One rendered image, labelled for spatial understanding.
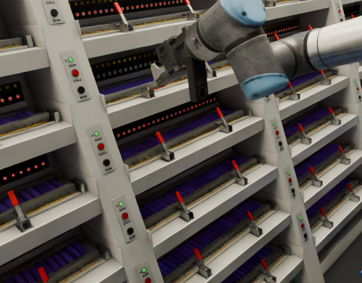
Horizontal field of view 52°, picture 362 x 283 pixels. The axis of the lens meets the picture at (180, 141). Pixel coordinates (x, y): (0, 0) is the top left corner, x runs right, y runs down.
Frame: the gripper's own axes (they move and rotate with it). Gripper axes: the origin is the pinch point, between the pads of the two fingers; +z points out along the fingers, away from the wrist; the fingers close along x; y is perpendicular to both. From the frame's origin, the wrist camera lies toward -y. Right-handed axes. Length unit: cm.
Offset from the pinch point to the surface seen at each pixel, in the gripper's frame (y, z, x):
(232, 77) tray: -3.2, 5.6, -34.5
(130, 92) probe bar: 3.0, 10.2, 2.9
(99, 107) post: 0.3, 4.3, 17.4
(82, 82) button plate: 7.2, 2.7, 19.7
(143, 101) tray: -1.5, 5.2, 3.5
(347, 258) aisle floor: -93, 24, -75
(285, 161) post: -39, 13, -50
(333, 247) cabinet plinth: -87, 28, -74
